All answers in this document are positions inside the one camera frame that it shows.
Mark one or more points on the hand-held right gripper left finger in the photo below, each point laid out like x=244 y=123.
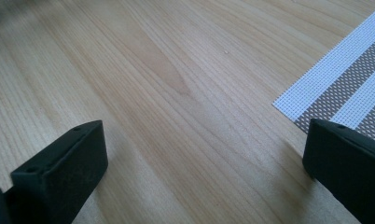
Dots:
x=62 y=174

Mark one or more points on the striped woven placemat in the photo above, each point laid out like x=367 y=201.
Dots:
x=347 y=77

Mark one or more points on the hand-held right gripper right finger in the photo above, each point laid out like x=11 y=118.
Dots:
x=347 y=161

